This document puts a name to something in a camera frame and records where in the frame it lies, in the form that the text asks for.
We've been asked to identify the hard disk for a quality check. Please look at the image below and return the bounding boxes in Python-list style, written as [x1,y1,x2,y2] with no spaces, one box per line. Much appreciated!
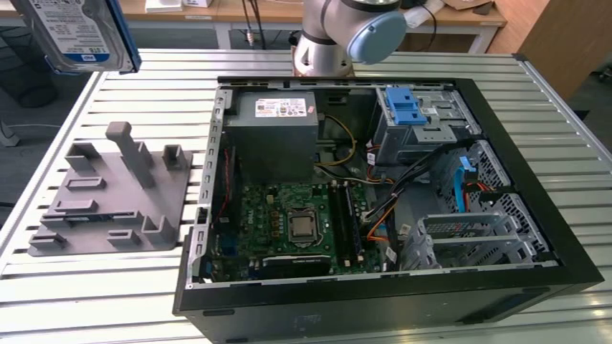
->
[7,0,142,76]

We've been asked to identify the grey metal disk bay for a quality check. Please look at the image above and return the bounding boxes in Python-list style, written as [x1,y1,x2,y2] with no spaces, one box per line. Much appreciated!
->
[398,211,550,272]

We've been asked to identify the grey power supply unit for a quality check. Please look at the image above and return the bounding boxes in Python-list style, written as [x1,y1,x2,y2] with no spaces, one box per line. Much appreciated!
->
[222,89,319,186]

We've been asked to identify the CPU socket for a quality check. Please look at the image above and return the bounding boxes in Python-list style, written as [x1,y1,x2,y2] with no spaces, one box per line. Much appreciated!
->
[283,206,322,250]

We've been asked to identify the green motherboard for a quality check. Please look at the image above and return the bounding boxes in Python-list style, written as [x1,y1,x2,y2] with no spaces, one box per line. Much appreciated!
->
[209,181,383,284]

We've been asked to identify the silver CPU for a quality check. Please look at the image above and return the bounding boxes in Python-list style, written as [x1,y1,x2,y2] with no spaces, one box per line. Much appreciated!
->
[289,216,315,240]

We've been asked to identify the dark RAM stick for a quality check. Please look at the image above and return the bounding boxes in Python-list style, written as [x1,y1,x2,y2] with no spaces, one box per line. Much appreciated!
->
[342,183,363,262]

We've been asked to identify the black graphics card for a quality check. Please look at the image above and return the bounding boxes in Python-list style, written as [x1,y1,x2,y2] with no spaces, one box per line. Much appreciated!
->
[257,252,333,279]

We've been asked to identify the blue plastic drive latch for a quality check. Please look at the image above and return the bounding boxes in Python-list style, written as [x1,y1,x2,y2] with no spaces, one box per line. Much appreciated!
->
[383,87,429,126]

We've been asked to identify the grey optical drive cage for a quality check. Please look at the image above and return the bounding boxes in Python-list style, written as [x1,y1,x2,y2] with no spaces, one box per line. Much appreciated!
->
[371,85,481,168]

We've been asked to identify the black open PC case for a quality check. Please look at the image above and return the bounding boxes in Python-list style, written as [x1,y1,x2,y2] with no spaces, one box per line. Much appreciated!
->
[170,75,606,344]

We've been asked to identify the grey parts rack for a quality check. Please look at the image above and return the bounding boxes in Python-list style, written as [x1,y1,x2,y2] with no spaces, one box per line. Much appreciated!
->
[25,121,194,257]

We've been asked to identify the white crumpled cloth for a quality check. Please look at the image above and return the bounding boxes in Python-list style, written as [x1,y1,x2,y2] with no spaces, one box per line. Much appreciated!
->
[399,0,446,29]

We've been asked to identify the brown cardboard piece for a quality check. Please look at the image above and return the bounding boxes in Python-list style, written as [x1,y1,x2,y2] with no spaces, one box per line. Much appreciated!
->
[442,0,493,16]

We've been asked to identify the black mesh waste bin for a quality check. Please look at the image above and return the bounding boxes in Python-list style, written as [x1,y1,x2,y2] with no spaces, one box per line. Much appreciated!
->
[0,27,62,108]

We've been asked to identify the white floor stand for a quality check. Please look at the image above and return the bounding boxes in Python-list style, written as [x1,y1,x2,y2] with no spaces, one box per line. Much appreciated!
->
[0,120,21,147]

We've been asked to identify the wooden cabinet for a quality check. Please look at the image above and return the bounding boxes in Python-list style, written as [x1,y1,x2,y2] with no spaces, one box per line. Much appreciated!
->
[489,0,612,101]

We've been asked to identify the yellow power wire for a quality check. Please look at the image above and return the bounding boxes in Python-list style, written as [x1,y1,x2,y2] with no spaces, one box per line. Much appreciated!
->
[314,113,358,168]

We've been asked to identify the red data wire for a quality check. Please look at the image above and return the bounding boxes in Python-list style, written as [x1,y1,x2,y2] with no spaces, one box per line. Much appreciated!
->
[365,141,386,183]

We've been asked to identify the thin red wire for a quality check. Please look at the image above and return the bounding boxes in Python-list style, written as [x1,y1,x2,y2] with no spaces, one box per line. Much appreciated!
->
[217,145,238,224]

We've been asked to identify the black wire bundle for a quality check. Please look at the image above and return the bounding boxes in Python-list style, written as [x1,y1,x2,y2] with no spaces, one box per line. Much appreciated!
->
[370,138,474,225]

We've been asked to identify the orange wire bundle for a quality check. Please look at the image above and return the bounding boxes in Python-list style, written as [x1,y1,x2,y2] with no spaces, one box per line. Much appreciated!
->
[366,217,389,245]

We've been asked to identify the flat blue data wire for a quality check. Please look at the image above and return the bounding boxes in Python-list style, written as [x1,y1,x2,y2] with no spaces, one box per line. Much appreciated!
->
[457,156,474,216]

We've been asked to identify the power wire with black plug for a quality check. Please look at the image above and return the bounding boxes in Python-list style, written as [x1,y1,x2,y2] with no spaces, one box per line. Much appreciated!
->
[465,181,513,202]

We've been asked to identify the black hanging cables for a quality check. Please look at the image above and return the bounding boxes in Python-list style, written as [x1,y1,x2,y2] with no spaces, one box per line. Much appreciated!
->
[241,0,282,49]

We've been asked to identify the wooden desk white frame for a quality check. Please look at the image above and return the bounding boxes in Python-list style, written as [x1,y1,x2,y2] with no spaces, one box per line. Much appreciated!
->
[214,0,509,54]
[115,0,225,49]

